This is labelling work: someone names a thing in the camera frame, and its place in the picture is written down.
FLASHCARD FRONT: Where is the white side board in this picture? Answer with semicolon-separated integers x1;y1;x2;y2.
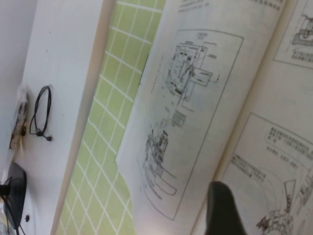
0;0;116;235

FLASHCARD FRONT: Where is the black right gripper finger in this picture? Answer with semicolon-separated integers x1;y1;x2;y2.
206;180;249;235

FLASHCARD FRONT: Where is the green checked tablecloth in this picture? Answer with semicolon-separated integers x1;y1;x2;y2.
50;0;167;235

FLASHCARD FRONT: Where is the book with technical drawings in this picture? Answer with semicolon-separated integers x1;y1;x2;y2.
114;0;313;235

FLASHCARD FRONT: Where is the black looped cable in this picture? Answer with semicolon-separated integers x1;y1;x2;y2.
29;84;53;142

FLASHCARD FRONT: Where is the black flat device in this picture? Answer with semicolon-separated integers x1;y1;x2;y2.
0;161;27;231

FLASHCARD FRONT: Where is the clear plastic bag with parts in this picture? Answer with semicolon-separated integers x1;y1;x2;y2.
9;82;33;161

